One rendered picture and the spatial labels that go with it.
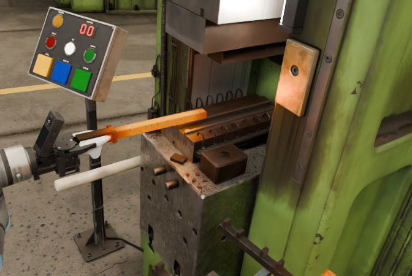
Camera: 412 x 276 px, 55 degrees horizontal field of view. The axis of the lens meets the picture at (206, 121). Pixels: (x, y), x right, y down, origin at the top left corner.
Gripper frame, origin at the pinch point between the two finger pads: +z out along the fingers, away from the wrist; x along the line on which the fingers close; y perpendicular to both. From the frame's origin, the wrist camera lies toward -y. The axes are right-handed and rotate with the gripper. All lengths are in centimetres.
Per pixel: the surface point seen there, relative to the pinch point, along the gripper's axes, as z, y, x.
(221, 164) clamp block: 26.6, 7.0, 19.2
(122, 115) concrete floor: 83, 107, -176
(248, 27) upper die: 40.2, -27.5, 7.3
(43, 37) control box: 3, -4, -69
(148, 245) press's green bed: 19, 62, -8
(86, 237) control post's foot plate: 11, 104, -63
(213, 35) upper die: 28.3, -26.7, 7.3
